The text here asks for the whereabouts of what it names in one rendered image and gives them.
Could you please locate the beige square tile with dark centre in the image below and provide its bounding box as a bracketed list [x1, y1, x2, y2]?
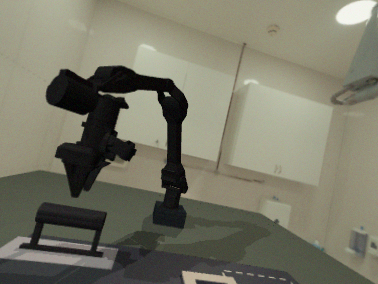
[182, 271, 237, 284]

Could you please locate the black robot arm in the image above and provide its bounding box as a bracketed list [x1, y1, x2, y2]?
[46, 65, 188, 210]

